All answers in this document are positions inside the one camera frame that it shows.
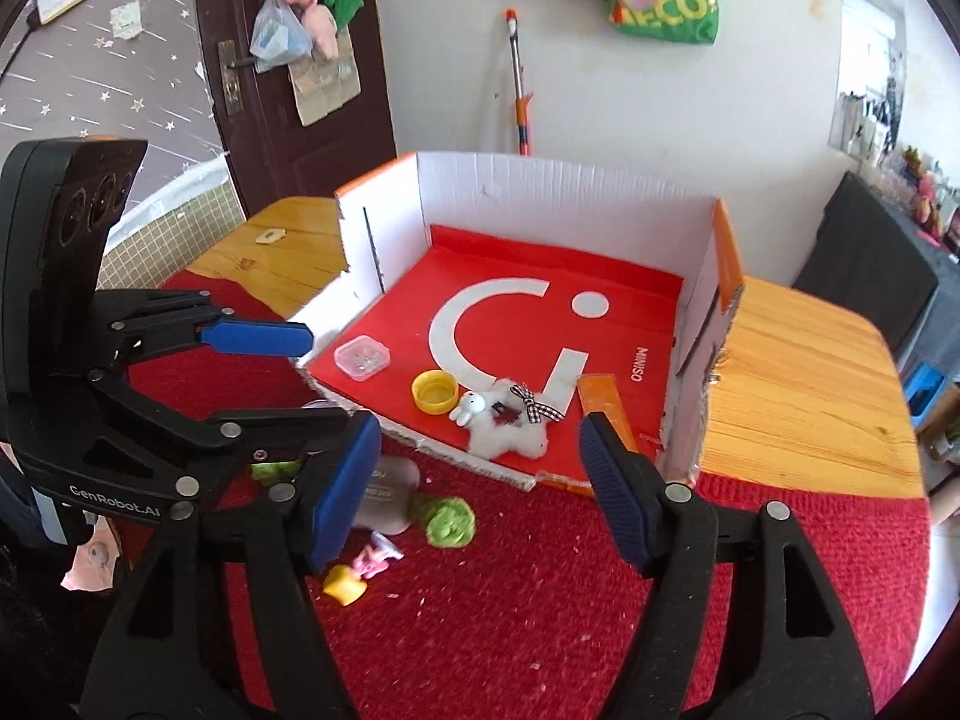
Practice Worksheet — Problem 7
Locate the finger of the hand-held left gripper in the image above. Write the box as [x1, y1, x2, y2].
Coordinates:
[97, 289, 316, 383]
[90, 371, 368, 512]

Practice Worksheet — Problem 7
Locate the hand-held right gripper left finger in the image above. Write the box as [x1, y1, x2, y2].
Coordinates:
[86, 411, 383, 720]

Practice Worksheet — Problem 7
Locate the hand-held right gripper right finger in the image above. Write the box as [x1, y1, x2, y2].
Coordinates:
[577, 412, 878, 720]

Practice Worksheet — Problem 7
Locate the grey earbud case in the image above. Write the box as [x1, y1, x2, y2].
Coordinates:
[352, 457, 422, 535]

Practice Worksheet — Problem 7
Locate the pink yellow small toy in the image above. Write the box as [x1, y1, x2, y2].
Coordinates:
[322, 531, 406, 607]

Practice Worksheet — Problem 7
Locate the white orange cardboard box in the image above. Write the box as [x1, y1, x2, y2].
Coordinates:
[289, 151, 745, 500]

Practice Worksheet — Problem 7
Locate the orange packet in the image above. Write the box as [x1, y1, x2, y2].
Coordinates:
[576, 373, 638, 455]

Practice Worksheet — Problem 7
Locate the small clear plastic case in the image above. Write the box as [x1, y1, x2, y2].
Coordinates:
[334, 339, 392, 381]

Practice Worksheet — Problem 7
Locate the white grid panel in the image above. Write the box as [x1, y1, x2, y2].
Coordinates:
[97, 157, 248, 293]

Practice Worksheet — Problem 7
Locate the white plush toy with bow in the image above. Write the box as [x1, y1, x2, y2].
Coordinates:
[448, 379, 565, 462]

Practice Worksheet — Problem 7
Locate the yellow bottle cap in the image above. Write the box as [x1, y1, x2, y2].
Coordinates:
[410, 370, 460, 415]

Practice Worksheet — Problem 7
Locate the red knitted mat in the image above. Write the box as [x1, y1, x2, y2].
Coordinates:
[124, 270, 935, 720]

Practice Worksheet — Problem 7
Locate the dark brown door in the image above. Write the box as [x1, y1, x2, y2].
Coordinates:
[191, 0, 398, 222]

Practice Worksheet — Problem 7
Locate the printed face picture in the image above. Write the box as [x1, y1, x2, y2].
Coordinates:
[61, 517, 128, 593]

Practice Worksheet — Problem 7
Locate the beige hanging organizer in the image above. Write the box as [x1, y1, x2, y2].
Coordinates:
[289, 30, 362, 127]

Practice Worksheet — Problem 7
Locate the clear plastic bag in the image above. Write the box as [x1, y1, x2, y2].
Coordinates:
[249, 0, 314, 74]

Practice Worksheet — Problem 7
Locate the blue plastic stool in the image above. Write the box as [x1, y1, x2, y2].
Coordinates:
[904, 364, 950, 421]

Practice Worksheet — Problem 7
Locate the blue grey cloth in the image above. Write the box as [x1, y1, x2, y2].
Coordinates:
[889, 202, 960, 372]

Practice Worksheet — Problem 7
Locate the row of cosmetics bottles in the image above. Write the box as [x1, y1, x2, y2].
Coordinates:
[881, 144, 960, 256]

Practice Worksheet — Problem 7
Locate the brass door handle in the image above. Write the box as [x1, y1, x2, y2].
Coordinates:
[217, 39, 260, 117]

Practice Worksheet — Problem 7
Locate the orange silver mop handle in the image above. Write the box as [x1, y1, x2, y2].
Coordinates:
[504, 9, 535, 157]

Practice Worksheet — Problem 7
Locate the wall mirror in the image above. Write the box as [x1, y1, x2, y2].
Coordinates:
[827, 0, 912, 162]

